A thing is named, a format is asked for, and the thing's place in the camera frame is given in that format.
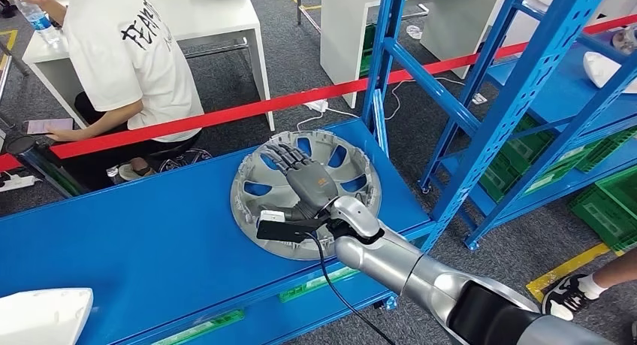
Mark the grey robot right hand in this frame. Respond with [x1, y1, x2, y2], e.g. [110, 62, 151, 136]
[262, 141, 340, 222]

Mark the grey plastic wheel cover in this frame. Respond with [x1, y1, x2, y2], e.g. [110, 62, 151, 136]
[229, 129, 383, 262]
[611, 26, 637, 55]

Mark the blue metal shelf rack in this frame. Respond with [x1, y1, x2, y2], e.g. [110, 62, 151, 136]
[420, 0, 637, 256]
[0, 0, 615, 345]

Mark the white curved plastic part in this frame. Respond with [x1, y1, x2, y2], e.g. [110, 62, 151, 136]
[0, 288, 95, 345]
[583, 51, 637, 95]

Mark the red barrier belt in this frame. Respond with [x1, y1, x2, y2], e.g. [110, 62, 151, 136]
[0, 14, 637, 174]

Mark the white desk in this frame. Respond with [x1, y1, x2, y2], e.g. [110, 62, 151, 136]
[319, 0, 503, 110]
[22, 0, 276, 132]

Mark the person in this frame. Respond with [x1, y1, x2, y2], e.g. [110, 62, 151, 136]
[541, 248, 637, 345]
[14, 0, 213, 184]

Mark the smartphone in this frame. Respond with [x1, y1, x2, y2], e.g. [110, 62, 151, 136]
[26, 117, 76, 135]

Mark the white power strip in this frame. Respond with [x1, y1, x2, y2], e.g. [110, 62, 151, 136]
[0, 173, 38, 193]

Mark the clear plastic water bottle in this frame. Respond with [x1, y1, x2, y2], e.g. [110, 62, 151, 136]
[8, 0, 62, 47]

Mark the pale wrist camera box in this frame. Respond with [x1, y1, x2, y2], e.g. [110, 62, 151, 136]
[256, 209, 332, 244]

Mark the white cable with plug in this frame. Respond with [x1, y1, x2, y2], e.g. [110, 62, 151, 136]
[296, 76, 489, 132]

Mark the black camera cable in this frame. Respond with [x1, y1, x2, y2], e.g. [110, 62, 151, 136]
[306, 232, 397, 345]

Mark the black barrier post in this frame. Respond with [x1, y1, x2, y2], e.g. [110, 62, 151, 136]
[5, 135, 91, 199]

